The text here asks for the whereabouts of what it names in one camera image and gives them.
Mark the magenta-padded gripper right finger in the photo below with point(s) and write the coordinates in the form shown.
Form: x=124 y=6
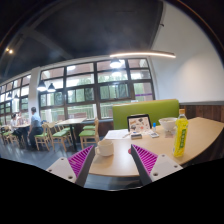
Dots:
x=160 y=166

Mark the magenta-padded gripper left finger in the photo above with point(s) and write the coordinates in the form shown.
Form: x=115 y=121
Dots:
x=65 y=168

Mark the yellow drink bottle orange cap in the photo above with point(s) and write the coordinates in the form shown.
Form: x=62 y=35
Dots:
x=180 y=136

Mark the small white flat device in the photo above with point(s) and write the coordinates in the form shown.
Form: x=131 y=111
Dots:
x=154 y=135

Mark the small blue-capped bottle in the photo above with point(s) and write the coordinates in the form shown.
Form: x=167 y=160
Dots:
x=154 y=128

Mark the small dark box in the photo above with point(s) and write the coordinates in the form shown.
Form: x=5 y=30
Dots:
x=136 y=135

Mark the wooden chairs with green seats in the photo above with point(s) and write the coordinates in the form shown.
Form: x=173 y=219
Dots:
x=87 y=133

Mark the white ceramic bowl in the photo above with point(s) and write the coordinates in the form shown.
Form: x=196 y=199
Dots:
x=167 y=123

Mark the white ribbed ceramic mug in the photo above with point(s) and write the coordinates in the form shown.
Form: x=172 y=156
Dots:
x=106 y=148

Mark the wooden dining table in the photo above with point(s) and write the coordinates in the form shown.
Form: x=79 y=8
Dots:
x=70 y=121

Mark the black-framed picture tablet stand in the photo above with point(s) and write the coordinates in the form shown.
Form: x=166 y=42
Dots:
x=139 y=123

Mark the person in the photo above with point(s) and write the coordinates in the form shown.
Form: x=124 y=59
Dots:
x=35 y=121
x=14 y=121

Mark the green upholstered bench sofa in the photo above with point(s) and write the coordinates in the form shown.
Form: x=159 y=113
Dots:
x=146 y=108

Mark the long curved linear light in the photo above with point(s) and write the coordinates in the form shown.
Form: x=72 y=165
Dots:
x=143 y=53

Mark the large dark-framed window wall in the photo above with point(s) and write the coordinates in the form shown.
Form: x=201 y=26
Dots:
x=83 y=95

